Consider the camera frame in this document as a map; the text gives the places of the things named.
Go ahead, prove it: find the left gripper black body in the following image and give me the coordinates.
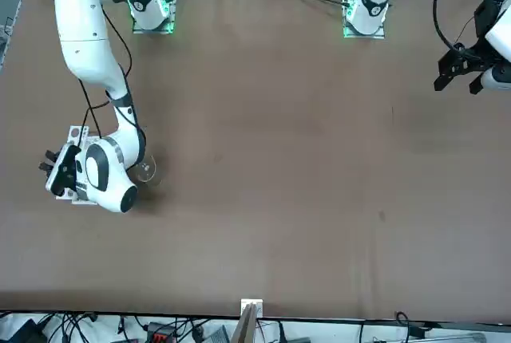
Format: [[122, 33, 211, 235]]
[[461, 0, 509, 66]]

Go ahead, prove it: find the small glass beaker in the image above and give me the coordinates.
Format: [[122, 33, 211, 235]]
[[133, 154, 163, 187]]

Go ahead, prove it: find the orange and black device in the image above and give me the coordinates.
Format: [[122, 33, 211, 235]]
[[145, 322, 176, 343]]

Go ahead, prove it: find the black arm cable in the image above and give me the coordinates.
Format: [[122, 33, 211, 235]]
[[433, 0, 466, 51], [99, 2, 133, 81]]

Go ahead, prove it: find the aluminium frame post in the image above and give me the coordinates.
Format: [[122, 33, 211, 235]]
[[231, 298, 264, 343]]

